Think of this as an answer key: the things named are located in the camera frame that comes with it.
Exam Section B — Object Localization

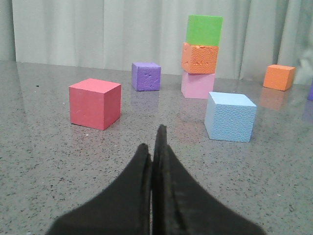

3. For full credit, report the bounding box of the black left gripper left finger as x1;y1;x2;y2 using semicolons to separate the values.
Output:
47;144;152;235

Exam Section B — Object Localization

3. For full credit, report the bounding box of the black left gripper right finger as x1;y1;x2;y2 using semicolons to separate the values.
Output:
152;125;265;235

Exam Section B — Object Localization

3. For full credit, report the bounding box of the light blue foam cube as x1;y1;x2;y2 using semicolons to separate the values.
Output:
204;92;257;142

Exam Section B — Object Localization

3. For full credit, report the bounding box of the red foam cube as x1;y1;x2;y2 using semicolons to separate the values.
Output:
69;78;121;130

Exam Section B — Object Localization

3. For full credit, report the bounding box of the pink foam cube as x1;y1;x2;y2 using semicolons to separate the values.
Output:
181;71;215;99

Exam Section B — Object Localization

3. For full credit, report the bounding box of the dented purple foam cube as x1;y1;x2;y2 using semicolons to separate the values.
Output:
132;62;161;92

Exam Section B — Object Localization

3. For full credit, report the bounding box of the stacked orange foam cube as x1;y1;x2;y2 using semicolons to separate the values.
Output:
181;43;219;74

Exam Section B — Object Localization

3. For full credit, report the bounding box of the lone orange foam cube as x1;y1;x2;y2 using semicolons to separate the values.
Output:
263;65;296;91

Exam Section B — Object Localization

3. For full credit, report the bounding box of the smooth purple foam cube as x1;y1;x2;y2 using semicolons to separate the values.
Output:
307;83;313;101

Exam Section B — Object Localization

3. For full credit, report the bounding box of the green foam cube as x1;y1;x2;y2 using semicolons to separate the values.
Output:
186;15;223;46

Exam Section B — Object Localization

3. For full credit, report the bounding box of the grey curtain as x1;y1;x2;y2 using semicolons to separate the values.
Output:
0;0;313;84

